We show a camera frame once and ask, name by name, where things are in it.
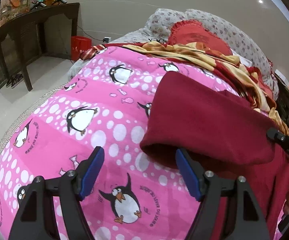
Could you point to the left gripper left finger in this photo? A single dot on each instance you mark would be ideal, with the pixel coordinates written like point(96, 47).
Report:
point(35, 218)

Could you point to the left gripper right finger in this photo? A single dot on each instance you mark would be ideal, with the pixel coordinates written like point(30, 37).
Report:
point(225, 204)

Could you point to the dark red fleece garment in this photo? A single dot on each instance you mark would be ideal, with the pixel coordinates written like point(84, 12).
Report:
point(223, 133)

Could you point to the red and gold blanket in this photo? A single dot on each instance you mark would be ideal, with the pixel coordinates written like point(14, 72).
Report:
point(247, 81)

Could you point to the pink penguin print quilt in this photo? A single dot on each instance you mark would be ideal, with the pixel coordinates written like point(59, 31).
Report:
point(106, 104)

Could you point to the black slippers on floor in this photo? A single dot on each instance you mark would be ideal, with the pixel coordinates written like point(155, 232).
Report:
point(14, 80)

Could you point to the red heart shaped pillow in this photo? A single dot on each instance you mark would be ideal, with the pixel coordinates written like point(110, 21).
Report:
point(190, 31)

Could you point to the red bucket on floor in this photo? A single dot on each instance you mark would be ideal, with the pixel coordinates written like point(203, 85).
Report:
point(79, 44)

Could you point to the floral grey pillow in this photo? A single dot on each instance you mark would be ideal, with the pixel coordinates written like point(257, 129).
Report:
point(159, 24)

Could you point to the orange picture on table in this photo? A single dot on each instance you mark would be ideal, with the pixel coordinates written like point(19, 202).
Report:
point(10, 9)

